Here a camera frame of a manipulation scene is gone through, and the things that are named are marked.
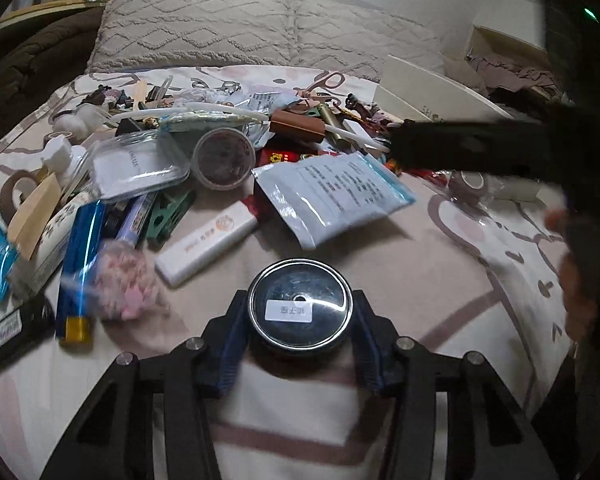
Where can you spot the gold lighter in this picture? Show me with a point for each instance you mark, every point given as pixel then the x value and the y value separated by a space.
pixel 332 117

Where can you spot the brown comforter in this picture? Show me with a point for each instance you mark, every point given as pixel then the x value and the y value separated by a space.
pixel 30 65

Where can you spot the beige textured pillow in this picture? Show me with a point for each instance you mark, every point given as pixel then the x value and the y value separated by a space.
pixel 195 30
pixel 365 35

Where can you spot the blue-edged foil sachet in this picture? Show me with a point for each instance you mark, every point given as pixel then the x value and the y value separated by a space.
pixel 330 195

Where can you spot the tan tape roll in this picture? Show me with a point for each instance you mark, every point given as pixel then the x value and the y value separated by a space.
pixel 10 192

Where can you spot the round clear-lid container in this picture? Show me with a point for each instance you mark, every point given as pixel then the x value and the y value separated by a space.
pixel 225 157

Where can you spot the pink scissors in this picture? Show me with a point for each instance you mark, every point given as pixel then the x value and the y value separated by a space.
pixel 325 85

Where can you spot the pink clothes pile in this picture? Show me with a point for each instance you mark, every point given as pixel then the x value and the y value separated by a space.
pixel 520 75

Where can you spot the brown tape roll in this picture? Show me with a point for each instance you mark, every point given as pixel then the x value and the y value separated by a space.
pixel 467 187

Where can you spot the brown leather pouch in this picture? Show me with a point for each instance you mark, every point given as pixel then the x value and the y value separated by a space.
pixel 297 124

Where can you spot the white rectangular box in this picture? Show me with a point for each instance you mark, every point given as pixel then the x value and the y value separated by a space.
pixel 205 242

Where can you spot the wooden shelf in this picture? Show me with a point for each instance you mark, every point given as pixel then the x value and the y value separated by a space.
pixel 50 10

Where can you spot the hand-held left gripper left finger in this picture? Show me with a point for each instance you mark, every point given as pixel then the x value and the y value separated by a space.
pixel 228 357

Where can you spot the pink candy bag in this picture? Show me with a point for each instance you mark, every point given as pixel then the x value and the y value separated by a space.
pixel 125 280

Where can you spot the round metal tin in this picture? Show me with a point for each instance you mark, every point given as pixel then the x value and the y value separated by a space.
pixel 300 290

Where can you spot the person's right hand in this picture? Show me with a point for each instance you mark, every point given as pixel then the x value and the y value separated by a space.
pixel 577 305

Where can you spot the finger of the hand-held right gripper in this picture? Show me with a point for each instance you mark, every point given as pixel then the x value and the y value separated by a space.
pixel 470 145

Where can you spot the red foil packet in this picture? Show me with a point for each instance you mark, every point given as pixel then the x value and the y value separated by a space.
pixel 280 156

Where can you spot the purple lighter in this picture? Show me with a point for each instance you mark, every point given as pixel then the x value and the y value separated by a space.
pixel 135 220

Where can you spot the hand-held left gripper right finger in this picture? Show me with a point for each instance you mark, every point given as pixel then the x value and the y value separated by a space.
pixel 375 360

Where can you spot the green plastic clip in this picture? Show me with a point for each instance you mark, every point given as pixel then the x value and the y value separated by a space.
pixel 167 215

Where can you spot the flat wooden stick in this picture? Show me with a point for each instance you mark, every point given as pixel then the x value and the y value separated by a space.
pixel 140 92

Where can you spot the blue foil packet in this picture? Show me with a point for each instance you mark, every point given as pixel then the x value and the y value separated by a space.
pixel 82 260

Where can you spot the white cardboard box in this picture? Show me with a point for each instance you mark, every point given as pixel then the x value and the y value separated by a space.
pixel 415 90

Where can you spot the clear plastic box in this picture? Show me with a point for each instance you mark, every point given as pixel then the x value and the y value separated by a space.
pixel 140 170

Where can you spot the white printed sachet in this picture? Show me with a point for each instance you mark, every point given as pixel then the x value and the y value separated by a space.
pixel 270 102

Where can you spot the black labelled item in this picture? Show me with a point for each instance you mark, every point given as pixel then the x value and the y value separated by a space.
pixel 20 325

